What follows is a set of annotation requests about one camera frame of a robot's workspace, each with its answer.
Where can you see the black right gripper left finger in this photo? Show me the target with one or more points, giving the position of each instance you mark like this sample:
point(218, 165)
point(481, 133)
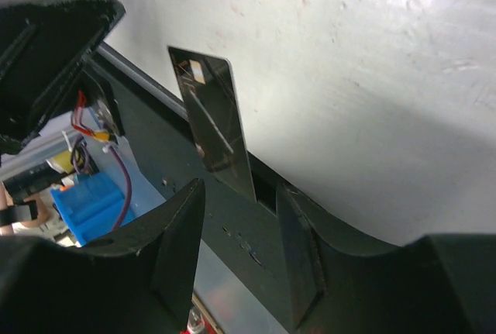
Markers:
point(136, 279)

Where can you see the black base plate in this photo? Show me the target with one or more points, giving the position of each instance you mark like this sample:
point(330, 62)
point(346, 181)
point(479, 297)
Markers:
point(213, 244)

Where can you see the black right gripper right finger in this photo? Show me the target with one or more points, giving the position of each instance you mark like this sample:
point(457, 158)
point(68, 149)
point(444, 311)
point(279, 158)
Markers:
point(342, 280)

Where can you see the blue plastic bin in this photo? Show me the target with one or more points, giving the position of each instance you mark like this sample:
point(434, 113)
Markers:
point(90, 207)

